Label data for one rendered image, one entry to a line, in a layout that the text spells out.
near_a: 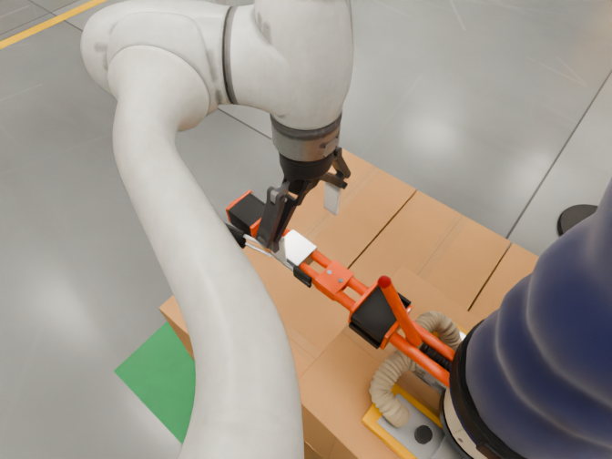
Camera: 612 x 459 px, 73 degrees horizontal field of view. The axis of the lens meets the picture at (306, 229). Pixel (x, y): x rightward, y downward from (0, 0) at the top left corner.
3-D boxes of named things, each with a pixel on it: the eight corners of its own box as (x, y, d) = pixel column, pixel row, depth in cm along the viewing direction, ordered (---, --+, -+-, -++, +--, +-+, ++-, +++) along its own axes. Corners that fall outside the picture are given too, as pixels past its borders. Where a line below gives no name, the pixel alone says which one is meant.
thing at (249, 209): (278, 221, 94) (276, 208, 90) (254, 242, 91) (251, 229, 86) (251, 202, 97) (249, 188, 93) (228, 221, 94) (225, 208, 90)
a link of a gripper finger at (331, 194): (324, 181, 71) (327, 179, 71) (323, 207, 76) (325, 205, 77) (338, 190, 69) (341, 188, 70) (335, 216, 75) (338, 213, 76)
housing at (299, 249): (318, 257, 89) (319, 245, 85) (297, 278, 86) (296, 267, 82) (294, 239, 91) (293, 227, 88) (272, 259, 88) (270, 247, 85)
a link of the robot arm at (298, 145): (358, 105, 51) (353, 141, 56) (303, 75, 55) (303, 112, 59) (308, 143, 47) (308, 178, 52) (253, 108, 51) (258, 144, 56)
